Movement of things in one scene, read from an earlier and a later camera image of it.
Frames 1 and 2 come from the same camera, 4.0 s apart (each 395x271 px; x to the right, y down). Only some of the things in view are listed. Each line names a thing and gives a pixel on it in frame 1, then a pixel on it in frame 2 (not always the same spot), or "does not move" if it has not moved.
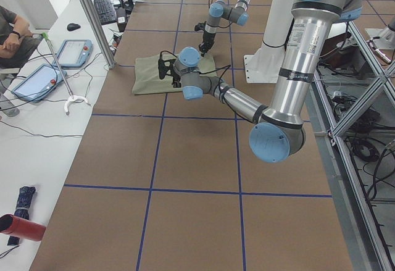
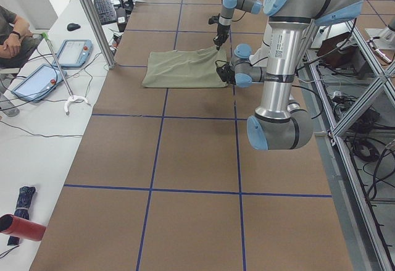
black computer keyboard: [105, 10] does not move
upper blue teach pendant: [74, 53] does not move
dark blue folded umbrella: [22, 210] does not move
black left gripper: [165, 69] to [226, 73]
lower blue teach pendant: [34, 87] does not move
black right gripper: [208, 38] to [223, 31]
